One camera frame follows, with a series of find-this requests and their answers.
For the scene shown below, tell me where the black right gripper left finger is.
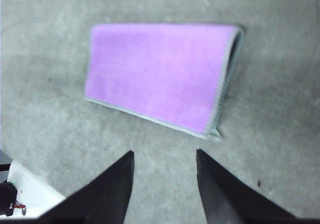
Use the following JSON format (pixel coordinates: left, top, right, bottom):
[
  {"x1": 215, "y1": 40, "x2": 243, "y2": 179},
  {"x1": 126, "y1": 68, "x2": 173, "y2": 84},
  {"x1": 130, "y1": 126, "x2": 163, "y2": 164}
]
[{"x1": 37, "y1": 150, "x2": 135, "y2": 224}]

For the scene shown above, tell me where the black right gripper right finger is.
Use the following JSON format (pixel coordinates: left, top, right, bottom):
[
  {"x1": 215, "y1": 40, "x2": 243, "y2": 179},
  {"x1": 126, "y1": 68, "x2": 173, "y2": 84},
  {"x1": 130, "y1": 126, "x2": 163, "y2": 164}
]
[{"x1": 196, "y1": 148, "x2": 299, "y2": 224}]

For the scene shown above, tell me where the purple towel with grey hem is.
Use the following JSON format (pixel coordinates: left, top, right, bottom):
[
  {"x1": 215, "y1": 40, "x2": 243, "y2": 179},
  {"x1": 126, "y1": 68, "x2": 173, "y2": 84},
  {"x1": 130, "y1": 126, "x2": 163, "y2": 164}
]
[{"x1": 84, "y1": 23, "x2": 245, "y2": 142}]

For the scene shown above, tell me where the white desk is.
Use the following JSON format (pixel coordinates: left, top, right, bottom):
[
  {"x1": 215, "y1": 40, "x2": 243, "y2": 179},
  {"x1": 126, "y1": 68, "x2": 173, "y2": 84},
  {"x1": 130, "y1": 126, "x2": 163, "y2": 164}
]
[{"x1": 0, "y1": 159, "x2": 66, "y2": 220}]

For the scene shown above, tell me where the black device with red wire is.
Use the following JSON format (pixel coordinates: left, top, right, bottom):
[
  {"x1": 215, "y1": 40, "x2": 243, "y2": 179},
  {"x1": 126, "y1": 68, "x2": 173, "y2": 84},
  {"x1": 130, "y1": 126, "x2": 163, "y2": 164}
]
[{"x1": 0, "y1": 181, "x2": 28, "y2": 217}]

